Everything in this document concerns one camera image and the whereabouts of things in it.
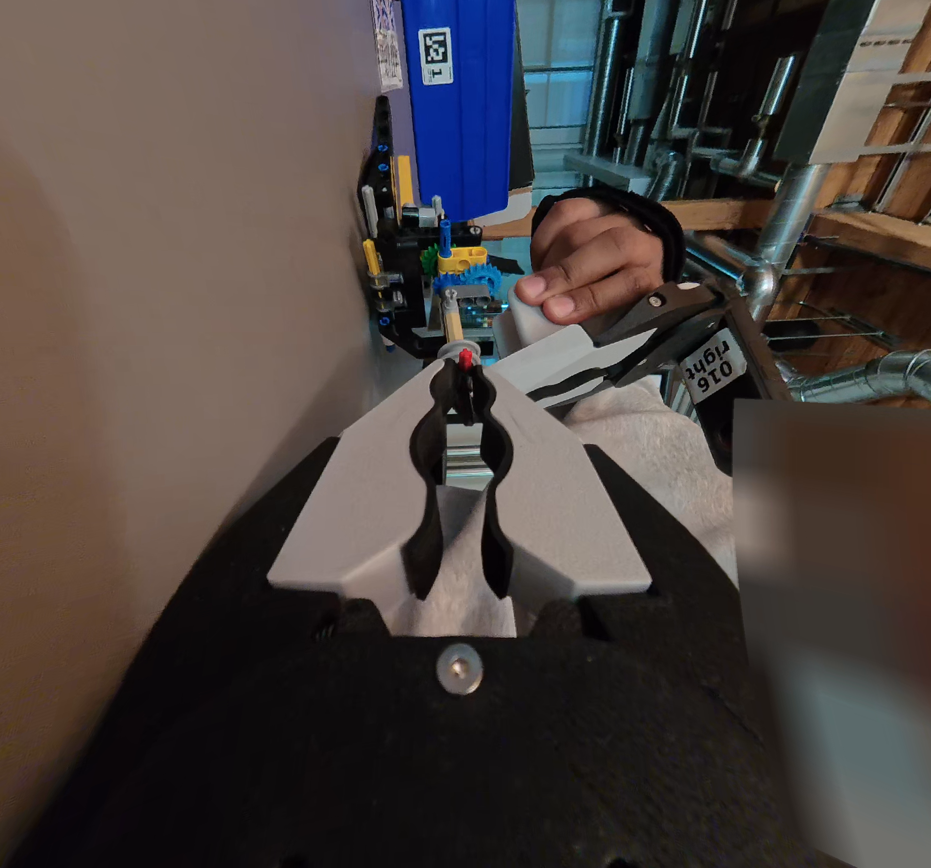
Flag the person's right hand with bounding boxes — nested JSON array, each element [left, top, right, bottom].
[[518, 197, 666, 325]]

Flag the zebra striped sticker sheet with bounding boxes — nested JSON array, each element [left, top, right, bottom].
[[361, 0, 404, 92]]

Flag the blue plastic bin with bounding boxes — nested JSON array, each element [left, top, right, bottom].
[[393, 0, 519, 223]]

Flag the black box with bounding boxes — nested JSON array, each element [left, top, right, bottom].
[[509, 0, 537, 189]]

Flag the multicoloured lego gear assembly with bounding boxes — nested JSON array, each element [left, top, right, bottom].
[[356, 93, 526, 427]]

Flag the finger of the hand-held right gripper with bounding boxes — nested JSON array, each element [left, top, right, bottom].
[[489, 324, 650, 394], [527, 355, 659, 412]]

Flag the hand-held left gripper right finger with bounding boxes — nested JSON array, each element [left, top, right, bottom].
[[465, 362, 653, 618]]

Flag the wooden beam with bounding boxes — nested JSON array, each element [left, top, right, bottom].
[[658, 195, 783, 232]]

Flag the metal pipes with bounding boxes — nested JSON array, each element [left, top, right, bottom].
[[582, 0, 931, 403]]

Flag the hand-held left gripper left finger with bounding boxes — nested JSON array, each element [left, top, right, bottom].
[[267, 359, 466, 625]]

